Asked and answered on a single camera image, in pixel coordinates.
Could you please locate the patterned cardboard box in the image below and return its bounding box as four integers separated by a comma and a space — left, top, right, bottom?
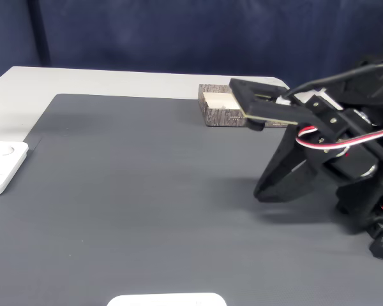
197, 84, 289, 129

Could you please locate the white rounded device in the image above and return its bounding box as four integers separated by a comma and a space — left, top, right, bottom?
107, 292, 227, 306

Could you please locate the grey table mat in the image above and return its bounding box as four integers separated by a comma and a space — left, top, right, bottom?
0, 92, 383, 306

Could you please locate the dark blue fabric partition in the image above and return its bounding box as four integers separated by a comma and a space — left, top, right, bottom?
0, 0, 383, 94

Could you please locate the white tray with round dimples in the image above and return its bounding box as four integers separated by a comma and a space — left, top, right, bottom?
0, 140, 29, 198

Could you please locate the red white black servo cable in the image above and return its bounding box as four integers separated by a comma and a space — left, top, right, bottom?
295, 126, 383, 151

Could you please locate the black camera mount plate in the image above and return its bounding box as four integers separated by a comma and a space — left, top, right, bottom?
229, 78, 350, 144

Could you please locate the black camera cable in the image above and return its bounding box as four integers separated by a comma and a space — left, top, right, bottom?
276, 62, 383, 103

